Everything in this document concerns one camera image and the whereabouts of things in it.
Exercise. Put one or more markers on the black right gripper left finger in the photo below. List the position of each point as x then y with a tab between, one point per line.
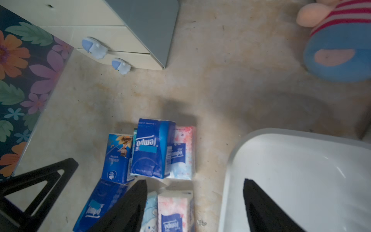
127	214

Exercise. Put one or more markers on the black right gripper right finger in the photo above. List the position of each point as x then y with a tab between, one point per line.
263	214

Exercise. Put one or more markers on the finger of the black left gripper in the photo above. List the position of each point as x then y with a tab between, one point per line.
27	199

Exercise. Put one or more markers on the blue cartoon tissue pack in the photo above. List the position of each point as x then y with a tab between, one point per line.
118	159

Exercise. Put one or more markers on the dark blue Tempo tissue pack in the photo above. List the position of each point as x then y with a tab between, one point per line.
153	147

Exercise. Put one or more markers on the white plastic storage box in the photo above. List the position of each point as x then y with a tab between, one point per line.
323	183

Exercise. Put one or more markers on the pink floral Tempo tissue pack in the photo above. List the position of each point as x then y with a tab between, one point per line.
183	153

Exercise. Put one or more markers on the teal cartoon tissue pack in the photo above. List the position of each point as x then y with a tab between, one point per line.
133	142

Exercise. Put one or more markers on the light blue Cinnamoroll tissue pack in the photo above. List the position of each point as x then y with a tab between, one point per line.
150	217

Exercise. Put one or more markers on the baby doll plush toy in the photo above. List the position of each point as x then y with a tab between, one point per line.
339	47

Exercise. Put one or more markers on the small blue-top drawer cabinet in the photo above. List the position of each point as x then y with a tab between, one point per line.
136	32

